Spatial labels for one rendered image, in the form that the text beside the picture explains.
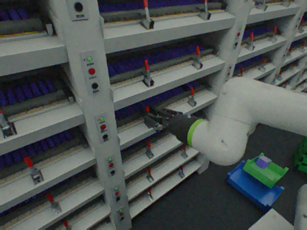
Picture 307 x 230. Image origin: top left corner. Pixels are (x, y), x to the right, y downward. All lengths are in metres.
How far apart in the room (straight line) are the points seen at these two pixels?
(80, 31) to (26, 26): 0.12
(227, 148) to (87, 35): 0.43
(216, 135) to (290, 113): 0.16
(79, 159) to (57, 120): 0.19
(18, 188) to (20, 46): 0.41
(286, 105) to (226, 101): 0.12
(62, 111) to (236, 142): 0.48
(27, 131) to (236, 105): 0.53
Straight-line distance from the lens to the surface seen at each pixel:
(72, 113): 0.58
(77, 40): 0.51
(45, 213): 0.86
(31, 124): 0.58
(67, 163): 0.70
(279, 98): 0.49
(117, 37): 0.55
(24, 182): 0.72
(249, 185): 1.57
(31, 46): 0.50
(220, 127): 0.48
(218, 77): 1.03
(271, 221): 1.02
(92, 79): 0.54
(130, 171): 0.88
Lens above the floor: 1.19
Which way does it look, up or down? 36 degrees down
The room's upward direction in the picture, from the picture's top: straight up
